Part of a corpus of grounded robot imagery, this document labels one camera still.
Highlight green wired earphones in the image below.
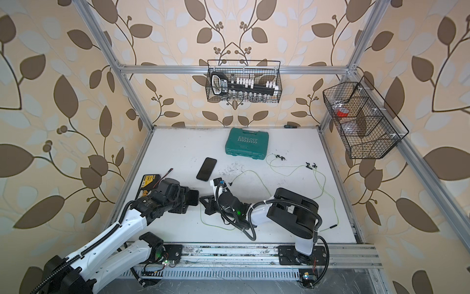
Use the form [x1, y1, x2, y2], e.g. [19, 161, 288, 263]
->
[265, 154, 340, 232]
[200, 170, 274, 232]

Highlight blue-edged black smartphone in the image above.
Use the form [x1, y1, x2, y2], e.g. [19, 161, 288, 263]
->
[196, 158, 217, 181]

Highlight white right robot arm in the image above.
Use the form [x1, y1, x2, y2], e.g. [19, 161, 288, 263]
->
[199, 186, 329, 267]

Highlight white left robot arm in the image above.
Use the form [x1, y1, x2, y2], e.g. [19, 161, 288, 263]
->
[32, 179, 200, 294]

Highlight black yellow battery pack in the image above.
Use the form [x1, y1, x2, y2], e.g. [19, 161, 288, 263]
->
[137, 174, 161, 198]

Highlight red black battery lead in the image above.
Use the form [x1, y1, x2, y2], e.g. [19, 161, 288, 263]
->
[153, 168, 173, 189]

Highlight green plastic tool case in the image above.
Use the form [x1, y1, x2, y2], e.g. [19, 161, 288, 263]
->
[225, 128, 269, 160]

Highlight socket wrench set in basket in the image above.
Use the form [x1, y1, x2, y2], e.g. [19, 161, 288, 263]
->
[206, 71, 282, 97]

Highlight red item in right basket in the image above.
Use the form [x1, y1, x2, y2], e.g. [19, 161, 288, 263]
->
[332, 103, 350, 119]

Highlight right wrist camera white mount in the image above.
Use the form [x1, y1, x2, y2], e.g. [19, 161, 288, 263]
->
[209, 178, 227, 197]

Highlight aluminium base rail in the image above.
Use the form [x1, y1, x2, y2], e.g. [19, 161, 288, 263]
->
[78, 240, 384, 282]

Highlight aluminium frame crossbar back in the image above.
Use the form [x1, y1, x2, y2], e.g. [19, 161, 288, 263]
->
[119, 64, 350, 75]

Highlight black wire basket back wall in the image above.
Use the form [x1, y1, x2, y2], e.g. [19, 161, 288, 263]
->
[205, 59, 283, 104]

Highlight black wire basket wall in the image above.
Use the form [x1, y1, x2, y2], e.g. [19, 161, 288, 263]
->
[323, 76, 409, 159]
[205, 59, 283, 104]

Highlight aluminium frame post left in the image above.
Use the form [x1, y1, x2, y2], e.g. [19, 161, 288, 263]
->
[72, 0, 154, 132]

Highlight aluminium frame post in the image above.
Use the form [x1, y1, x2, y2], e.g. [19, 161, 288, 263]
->
[317, 0, 390, 133]
[72, 0, 154, 132]

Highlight black wire basket right wall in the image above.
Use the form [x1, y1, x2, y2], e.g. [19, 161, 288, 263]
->
[323, 76, 409, 159]

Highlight aluminium frame post right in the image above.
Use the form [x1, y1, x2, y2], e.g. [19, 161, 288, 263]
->
[317, 0, 390, 133]

